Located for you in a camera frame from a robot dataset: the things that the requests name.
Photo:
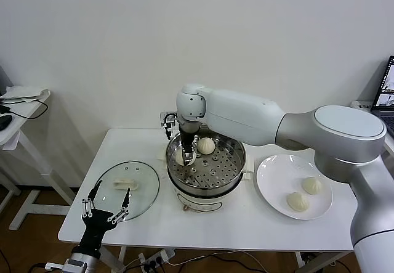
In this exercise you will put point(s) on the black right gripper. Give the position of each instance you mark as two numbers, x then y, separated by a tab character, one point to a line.
188	136

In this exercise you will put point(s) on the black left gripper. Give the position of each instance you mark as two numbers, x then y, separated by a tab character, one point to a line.
94	223

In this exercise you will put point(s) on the white steamed baozi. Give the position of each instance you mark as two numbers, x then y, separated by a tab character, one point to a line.
205	146
311	186
179	157
297	201

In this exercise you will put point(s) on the round glass lid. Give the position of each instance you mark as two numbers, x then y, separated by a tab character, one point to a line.
147	189

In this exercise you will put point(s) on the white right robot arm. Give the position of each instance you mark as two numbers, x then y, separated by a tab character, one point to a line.
246	119

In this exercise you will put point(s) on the stainless steel steamer basket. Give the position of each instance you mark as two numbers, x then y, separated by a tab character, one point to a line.
238	157

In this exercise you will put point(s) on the white electric cooker base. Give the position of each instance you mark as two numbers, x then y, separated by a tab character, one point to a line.
200	203

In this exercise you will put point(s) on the white table leg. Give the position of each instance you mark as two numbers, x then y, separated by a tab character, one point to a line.
298	259
122	253

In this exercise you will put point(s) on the white power strip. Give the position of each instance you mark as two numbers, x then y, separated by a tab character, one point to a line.
160	256

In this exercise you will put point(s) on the white round plate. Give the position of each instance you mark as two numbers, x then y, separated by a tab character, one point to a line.
277	205

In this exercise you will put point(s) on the white side table with cloth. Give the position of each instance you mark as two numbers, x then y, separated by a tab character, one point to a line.
18	137

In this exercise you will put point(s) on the black computer mouse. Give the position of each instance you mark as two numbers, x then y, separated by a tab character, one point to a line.
4	122

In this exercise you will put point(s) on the crumpled white cloth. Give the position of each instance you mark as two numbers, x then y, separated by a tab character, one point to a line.
21	92

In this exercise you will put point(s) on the white printed box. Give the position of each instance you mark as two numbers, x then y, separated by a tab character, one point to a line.
361	105

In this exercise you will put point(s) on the open black laptop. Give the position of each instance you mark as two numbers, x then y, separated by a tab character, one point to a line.
386	85

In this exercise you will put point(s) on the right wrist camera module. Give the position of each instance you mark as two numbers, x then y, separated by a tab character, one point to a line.
167	123

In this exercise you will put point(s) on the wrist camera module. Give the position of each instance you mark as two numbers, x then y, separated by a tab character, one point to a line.
53	266
167	123

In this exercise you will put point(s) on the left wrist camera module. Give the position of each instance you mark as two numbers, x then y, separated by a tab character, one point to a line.
53	266

